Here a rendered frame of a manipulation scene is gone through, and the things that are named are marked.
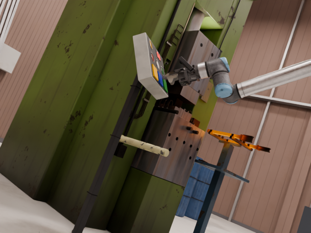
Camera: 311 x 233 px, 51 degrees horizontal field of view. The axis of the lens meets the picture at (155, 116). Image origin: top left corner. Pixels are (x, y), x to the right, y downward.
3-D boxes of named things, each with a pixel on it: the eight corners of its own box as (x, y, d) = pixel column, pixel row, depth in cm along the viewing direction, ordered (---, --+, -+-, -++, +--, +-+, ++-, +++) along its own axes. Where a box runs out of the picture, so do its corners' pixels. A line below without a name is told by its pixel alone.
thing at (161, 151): (168, 158, 191) (171, 150, 192) (162, 156, 188) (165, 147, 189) (122, 143, 223) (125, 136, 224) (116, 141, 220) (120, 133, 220)
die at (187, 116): (188, 124, 247) (192, 113, 248) (172, 114, 233) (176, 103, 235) (151, 116, 277) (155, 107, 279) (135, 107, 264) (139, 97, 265)
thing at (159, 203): (163, 248, 238) (185, 187, 245) (126, 243, 213) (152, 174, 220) (117, 220, 279) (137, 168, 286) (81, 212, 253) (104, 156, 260)
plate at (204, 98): (206, 102, 277) (213, 84, 280) (201, 98, 271) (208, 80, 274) (204, 102, 279) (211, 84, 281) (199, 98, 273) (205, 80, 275)
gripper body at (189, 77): (177, 82, 185) (198, 76, 182) (175, 68, 188) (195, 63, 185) (180, 87, 192) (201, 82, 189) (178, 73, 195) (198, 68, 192)
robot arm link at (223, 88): (235, 96, 181) (231, 76, 186) (230, 88, 171) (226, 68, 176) (219, 101, 184) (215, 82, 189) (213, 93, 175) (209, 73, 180)
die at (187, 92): (195, 105, 249) (200, 94, 251) (180, 94, 236) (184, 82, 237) (158, 99, 280) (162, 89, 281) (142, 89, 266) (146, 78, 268)
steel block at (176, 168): (185, 187, 245) (205, 131, 252) (152, 174, 220) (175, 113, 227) (137, 168, 286) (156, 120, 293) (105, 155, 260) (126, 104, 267)
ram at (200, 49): (209, 101, 260) (226, 55, 266) (180, 79, 234) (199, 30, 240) (171, 95, 290) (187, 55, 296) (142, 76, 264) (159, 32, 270)
